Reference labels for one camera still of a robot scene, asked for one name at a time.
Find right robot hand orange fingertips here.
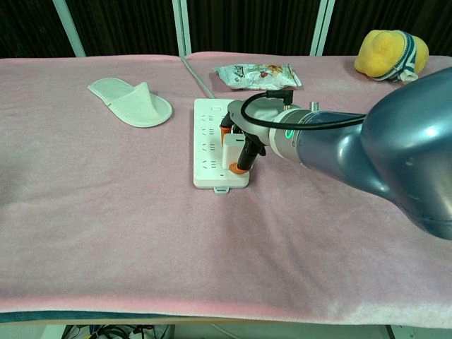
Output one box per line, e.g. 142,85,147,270
219,100,283,177

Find black floor cable bundle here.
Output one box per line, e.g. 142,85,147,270
63,323,171,339

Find yellow plush toy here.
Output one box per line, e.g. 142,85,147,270
353,29,430,83

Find pale partition frame post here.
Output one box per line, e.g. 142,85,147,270
52,0,87,58
171,0,193,57
309,0,335,56

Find white plug adapter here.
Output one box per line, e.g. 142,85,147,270
221,133,246,170

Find pink blanket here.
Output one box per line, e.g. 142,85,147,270
0,52,452,324

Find grey power strip cable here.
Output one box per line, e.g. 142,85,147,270
180,55,217,100

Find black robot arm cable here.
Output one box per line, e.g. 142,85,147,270
240,89,369,127

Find white disposable slipper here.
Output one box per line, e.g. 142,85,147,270
86,77,174,129

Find white power strip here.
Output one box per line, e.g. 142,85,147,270
192,97,253,195

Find snack bag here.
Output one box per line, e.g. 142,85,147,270
212,63,304,91

